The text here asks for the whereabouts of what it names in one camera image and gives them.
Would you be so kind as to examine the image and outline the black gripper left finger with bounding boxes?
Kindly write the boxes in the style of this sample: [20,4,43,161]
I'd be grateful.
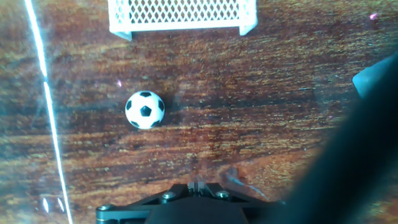
[96,181,199,215]

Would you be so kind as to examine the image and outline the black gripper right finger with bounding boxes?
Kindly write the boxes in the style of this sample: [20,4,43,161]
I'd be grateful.
[198,181,285,214]

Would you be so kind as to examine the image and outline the small black white soccer ball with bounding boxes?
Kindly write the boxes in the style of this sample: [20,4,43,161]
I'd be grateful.
[124,90,166,130]

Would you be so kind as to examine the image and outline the white mesh mini goal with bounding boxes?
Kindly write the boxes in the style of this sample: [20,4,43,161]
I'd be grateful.
[107,0,259,42]

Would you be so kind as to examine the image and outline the red-brown wooden board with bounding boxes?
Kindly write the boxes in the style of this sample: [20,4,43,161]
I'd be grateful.
[0,0,398,224]

